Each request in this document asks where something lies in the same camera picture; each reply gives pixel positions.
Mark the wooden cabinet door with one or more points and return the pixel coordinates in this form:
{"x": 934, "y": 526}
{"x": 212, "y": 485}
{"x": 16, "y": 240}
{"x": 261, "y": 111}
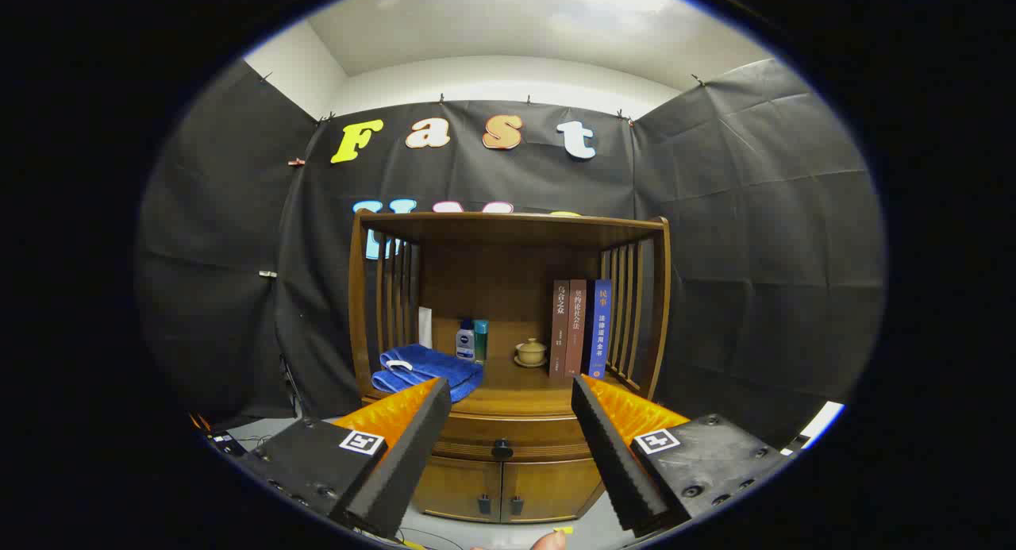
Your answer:
{"x": 548, "y": 486}
{"x": 460, "y": 486}

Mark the beige lidded teacup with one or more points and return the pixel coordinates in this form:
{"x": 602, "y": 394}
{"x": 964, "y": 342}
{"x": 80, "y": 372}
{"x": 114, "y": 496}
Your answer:
{"x": 530, "y": 353}

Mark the wooden drawer with black knob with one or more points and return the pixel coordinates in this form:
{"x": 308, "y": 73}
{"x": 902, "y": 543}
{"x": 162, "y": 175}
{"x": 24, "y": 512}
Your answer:
{"x": 516, "y": 427}

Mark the white tube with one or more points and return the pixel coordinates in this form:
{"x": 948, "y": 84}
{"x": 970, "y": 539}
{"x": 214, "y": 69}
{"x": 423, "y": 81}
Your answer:
{"x": 425, "y": 328}

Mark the dark brown book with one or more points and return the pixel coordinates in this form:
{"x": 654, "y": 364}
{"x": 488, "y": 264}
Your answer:
{"x": 559, "y": 328}

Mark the white and blue lotion bottle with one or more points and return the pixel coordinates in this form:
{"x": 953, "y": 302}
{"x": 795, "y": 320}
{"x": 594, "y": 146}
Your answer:
{"x": 465, "y": 345}

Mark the wooden cabinet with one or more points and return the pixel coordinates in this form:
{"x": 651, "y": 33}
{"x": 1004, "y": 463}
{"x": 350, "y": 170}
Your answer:
{"x": 508, "y": 296}

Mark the folded blue towel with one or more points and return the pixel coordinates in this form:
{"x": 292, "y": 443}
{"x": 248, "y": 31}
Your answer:
{"x": 429, "y": 367}

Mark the teal bottle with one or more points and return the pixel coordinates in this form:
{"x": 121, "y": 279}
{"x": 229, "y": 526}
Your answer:
{"x": 481, "y": 340}

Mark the blue book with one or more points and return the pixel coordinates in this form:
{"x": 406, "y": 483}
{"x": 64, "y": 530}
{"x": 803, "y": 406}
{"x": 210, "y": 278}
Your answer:
{"x": 601, "y": 328}

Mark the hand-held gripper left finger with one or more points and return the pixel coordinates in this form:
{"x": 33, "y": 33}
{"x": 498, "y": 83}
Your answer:
{"x": 413, "y": 463}

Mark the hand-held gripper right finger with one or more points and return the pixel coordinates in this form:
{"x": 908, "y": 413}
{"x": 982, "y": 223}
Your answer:
{"x": 611, "y": 463}

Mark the wooden countertop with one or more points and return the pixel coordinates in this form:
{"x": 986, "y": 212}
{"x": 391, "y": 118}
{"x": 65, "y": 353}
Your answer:
{"x": 524, "y": 379}

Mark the white strip with dark slots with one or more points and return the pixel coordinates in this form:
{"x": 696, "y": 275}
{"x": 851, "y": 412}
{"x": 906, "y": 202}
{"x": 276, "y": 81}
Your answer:
{"x": 821, "y": 419}

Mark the reddish brown book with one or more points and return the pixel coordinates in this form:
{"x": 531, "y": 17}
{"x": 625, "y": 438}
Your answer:
{"x": 577, "y": 328}

